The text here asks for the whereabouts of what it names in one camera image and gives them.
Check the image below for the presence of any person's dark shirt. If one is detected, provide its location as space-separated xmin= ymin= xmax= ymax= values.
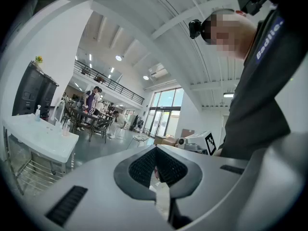
xmin=216 ymin=6 xmax=308 ymax=161

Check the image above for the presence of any black balcony railing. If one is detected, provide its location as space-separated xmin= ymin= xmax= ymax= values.
xmin=74 ymin=59 xmax=145 ymax=105

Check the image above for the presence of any metal wire rack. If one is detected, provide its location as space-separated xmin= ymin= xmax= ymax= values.
xmin=3 ymin=126 xmax=65 ymax=196

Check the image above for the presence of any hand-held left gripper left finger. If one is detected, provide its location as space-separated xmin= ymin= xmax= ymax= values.
xmin=23 ymin=145 xmax=174 ymax=231

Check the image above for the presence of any person's head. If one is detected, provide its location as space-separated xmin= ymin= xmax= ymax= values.
xmin=204 ymin=8 xmax=258 ymax=60

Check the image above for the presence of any white wire stool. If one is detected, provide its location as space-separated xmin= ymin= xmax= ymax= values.
xmin=129 ymin=132 xmax=150 ymax=148

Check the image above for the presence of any black vending machine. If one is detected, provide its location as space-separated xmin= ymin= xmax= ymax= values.
xmin=39 ymin=77 xmax=60 ymax=120
xmin=12 ymin=61 xmax=45 ymax=116

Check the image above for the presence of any cardboard box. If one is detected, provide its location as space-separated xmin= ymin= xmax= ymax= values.
xmin=154 ymin=135 xmax=179 ymax=147
xmin=180 ymin=128 xmax=195 ymax=139

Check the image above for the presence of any glass entrance door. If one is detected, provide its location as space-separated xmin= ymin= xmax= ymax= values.
xmin=143 ymin=87 xmax=185 ymax=139

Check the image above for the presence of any ceiling air conditioner unit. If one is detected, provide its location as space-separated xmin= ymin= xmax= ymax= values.
xmin=148 ymin=66 xmax=169 ymax=79

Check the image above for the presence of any white folding table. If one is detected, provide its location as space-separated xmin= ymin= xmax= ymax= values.
xmin=2 ymin=113 xmax=80 ymax=172

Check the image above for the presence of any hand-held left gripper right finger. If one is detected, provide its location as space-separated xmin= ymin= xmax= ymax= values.
xmin=156 ymin=130 xmax=308 ymax=231

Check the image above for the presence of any dark dining table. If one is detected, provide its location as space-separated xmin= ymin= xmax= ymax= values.
xmin=71 ymin=107 xmax=114 ymax=139

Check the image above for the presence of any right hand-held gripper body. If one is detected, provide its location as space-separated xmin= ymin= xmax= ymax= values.
xmin=178 ymin=130 xmax=217 ymax=156

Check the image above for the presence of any black head-mounted camera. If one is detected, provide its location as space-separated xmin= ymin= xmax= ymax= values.
xmin=188 ymin=19 xmax=205 ymax=39

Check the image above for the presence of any white gooseneck faucet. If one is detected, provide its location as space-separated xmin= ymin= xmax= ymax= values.
xmin=52 ymin=99 xmax=66 ymax=125

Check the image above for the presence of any black folding chair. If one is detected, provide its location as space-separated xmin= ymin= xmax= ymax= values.
xmin=89 ymin=119 xmax=113 ymax=144

